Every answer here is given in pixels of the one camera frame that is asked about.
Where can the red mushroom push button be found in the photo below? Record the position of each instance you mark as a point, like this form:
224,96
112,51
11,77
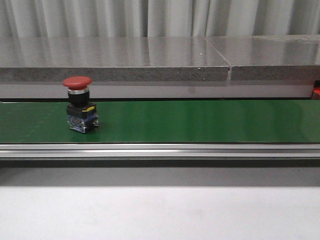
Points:
81,113

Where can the grey stone counter slab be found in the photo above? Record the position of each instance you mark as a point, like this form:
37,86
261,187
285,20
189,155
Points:
110,59

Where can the grey stone slab right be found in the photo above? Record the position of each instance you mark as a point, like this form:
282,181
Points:
288,58

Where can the green conveyor belt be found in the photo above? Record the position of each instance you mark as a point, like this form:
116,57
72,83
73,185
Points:
173,121

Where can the red object at right edge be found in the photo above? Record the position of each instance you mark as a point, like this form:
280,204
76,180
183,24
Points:
316,93

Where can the white curtain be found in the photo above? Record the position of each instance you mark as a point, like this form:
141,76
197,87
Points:
158,18

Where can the aluminium conveyor frame rail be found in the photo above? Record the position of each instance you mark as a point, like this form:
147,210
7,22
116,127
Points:
211,151

